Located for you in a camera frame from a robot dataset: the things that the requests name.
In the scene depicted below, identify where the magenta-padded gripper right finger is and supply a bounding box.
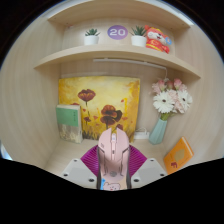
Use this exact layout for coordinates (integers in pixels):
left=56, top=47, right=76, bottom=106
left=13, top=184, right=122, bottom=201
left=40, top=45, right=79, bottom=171
left=127, top=144, right=168, bottom=190

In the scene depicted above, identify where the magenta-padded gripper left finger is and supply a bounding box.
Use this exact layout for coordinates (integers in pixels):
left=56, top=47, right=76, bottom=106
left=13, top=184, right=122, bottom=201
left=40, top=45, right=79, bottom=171
left=61, top=144, right=101, bottom=190

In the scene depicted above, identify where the pink computer mouse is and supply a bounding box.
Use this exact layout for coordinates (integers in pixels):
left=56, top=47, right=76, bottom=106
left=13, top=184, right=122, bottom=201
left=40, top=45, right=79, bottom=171
left=96, top=127, right=132, bottom=192

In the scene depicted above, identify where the teal faceted vase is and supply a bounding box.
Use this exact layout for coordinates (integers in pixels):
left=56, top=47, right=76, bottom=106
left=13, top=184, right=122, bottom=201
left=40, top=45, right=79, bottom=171
left=148, top=117, right=169, bottom=146

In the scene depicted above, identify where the green and beige book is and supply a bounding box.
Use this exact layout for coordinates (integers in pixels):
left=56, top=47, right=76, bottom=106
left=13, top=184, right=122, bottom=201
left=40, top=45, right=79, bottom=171
left=55, top=104, right=84, bottom=145

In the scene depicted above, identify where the orange book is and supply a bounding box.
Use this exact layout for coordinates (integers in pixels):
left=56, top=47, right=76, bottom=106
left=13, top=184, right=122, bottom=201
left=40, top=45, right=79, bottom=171
left=162, top=136, right=195, bottom=176

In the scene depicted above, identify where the yellow poppy flower painting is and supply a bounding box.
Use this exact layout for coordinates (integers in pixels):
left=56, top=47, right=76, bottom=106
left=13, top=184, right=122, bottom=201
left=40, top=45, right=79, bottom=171
left=58, top=76, right=142, bottom=144

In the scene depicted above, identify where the pink and white flower bouquet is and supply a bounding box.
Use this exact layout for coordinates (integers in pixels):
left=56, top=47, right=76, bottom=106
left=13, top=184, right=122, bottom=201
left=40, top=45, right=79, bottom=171
left=151, top=77, right=194, bottom=122

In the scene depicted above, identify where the white light bar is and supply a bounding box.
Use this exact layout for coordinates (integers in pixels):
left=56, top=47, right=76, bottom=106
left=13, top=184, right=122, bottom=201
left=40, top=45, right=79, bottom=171
left=92, top=58, right=168, bottom=81

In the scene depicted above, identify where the wooden shelf unit with decorations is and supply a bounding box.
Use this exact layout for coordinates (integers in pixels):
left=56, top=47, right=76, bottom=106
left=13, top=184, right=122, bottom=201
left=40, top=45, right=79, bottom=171
left=33, top=0, right=203, bottom=80

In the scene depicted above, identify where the white charger with cable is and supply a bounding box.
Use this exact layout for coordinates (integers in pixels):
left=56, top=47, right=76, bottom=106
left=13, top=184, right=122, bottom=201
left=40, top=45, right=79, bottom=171
left=133, top=127, right=151, bottom=141

